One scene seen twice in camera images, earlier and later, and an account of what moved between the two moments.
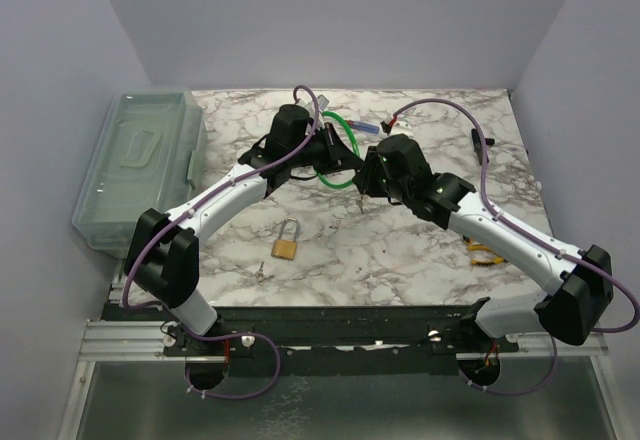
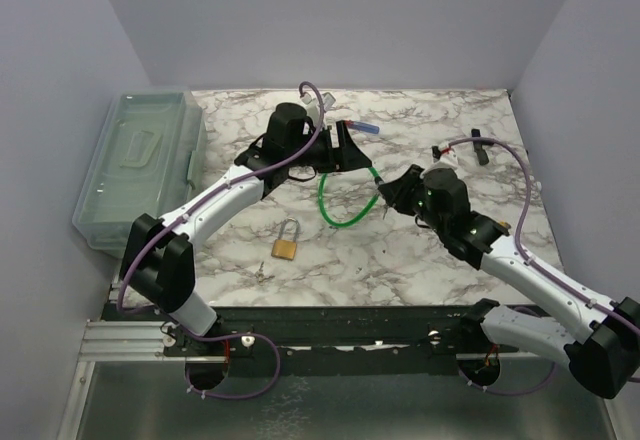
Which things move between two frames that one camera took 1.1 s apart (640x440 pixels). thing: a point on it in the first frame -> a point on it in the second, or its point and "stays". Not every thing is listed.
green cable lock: x=349 y=183 -> x=348 y=224
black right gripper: x=366 y=177 -> x=398 y=190
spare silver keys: x=260 y=274 stays
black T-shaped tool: x=477 y=144 stays
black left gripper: x=338 y=156 stays
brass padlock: x=284 y=248 stays
